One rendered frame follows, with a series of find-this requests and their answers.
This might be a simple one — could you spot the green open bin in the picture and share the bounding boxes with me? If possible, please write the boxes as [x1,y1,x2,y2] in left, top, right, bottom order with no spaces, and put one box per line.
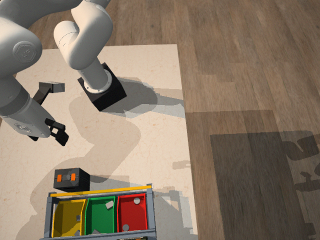
[84,196,118,235]

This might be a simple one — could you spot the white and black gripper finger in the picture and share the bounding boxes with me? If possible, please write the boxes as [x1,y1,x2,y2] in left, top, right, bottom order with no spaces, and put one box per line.
[44,118,69,146]
[28,135,39,141]

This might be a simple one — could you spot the grey round disc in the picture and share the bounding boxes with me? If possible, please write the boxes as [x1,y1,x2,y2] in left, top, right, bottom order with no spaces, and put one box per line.
[134,197,140,204]
[122,224,130,231]

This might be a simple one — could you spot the grey metal shelf rack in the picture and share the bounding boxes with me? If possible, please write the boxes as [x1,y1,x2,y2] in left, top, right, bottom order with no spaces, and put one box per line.
[39,183,157,240]

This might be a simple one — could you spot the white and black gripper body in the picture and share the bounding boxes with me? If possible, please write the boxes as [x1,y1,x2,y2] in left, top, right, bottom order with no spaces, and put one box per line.
[0,93,55,138]

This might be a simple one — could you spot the red bin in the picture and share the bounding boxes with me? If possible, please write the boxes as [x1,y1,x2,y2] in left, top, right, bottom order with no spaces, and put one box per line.
[117,193,148,233]

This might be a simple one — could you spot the yellow open bin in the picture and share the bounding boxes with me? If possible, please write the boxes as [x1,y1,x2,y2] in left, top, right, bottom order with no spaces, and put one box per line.
[52,199,88,238]

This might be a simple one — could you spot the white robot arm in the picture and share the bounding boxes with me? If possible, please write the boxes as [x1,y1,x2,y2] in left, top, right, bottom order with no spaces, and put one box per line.
[0,0,113,116]

